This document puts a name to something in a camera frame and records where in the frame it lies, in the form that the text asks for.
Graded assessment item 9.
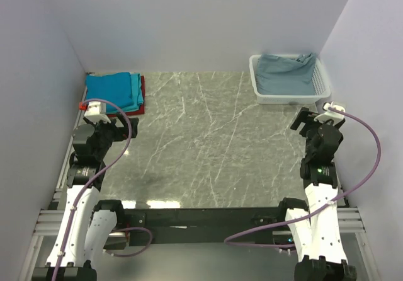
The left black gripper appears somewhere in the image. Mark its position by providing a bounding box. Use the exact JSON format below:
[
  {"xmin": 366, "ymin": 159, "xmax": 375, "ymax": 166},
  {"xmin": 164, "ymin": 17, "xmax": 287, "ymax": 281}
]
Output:
[{"xmin": 84, "ymin": 112, "xmax": 138, "ymax": 160}]

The grey-blue t-shirt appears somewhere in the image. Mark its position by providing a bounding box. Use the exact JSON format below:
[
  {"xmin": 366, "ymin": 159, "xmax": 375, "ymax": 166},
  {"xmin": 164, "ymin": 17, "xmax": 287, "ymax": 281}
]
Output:
[{"xmin": 255, "ymin": 53, "xmax": 317, "ymax": 96}]

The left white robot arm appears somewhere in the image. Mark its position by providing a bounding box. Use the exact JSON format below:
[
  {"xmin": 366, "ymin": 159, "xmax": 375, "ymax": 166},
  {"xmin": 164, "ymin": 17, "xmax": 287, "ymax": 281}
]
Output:
[{"xmin": 31, "ymin": 115, "xmax": 139, "ymax": 280}]

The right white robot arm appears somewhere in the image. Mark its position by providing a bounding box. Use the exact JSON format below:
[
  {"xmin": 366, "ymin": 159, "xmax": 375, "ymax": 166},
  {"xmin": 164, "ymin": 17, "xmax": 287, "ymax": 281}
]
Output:
[{"xmin": 276, "ymin": 103, "xmax": 358, "ymax": 280}]

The folded dark red t-shirt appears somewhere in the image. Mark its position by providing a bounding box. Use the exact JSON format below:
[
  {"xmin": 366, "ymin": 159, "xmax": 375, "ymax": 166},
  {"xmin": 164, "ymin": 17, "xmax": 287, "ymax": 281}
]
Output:
[{"xmin": 123, "ymin": 74, "xmax": 145, "ymax": 116}]

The folded teal t-shirt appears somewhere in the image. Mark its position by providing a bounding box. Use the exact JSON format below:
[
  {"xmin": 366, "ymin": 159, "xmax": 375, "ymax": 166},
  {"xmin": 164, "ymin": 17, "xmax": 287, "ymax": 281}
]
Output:
[{"xmin": 108, "ymin": 72, "xmax": 143, "ymax": 110}]

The folded blue t-shirt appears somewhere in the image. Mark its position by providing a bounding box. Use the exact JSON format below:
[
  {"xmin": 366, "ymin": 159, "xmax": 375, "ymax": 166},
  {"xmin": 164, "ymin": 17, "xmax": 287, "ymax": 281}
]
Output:
[{"xmin": 86, "ymin": 72, "xmax": 133, "ymax": 108}]

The white plastic basket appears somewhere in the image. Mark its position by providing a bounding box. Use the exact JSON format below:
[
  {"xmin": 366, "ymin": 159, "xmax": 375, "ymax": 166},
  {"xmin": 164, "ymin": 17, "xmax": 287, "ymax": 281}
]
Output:
[{"xmin": 249, "ymin": 54, "xmax": 331, "ymax": 105}]

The black base beam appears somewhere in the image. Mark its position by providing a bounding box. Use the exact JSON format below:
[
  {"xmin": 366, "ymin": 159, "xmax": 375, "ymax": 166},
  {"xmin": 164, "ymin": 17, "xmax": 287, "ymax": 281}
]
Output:
[{"xmin": 125, "ymin": 206, "xmax": 286, "ymax": 244}]

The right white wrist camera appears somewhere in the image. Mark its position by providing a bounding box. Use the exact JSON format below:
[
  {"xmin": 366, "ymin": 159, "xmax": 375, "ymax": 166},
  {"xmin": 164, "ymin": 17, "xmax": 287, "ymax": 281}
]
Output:
[{"xmin": 314, "ymin": 101, "xmax": 346, "ymax": 125}]

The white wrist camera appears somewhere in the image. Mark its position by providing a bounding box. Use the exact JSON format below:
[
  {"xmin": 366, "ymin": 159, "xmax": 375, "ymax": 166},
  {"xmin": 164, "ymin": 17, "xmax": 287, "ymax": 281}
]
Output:
[
  {"xmin": 79, "ymin": 101, "xmax": 111, "ymax": 123},
  {"xmin": 314, "ymin": 101, "xmax": 346, "ymax": 125}
]

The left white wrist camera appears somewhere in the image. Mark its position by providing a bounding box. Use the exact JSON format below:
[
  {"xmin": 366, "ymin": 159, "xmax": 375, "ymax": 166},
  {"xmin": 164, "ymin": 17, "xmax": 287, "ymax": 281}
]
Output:
[{"xmin": 79, "ymin": 101, "xmax": 111, "ymax": 123}]

